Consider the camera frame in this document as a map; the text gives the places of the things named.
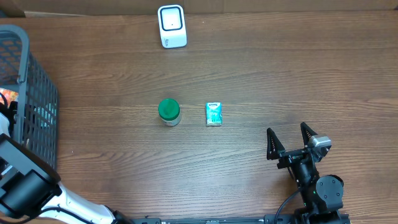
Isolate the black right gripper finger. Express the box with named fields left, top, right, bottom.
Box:
left=267, top=128, right=285, bottom=160
left=300, top=122, right=318, bottom=146

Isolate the teal tissue pack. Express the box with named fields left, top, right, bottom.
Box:
left=205, top=102, right=223, bottom=126

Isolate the green lid jar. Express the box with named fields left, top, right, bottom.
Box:
left=158, top=98, right=181, bottom=126

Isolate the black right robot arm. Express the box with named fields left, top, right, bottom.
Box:
left=264, top=122, right=351, bottom=224

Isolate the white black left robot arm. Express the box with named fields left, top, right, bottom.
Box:
left=1, top=114, right=132, bottom=223

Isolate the white barcode scanner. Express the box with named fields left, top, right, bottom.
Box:
left=157, top=4, right=187, bottom=49

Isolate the dark mesh basket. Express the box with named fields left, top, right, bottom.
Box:
left=1, top=24, right=60, bottom=169

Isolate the orange packet in basket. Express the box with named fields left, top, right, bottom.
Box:
left=0, top=88, right=19, bottom=105

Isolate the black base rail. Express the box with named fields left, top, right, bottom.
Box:
left=131, top=214, right=351, bottom=224

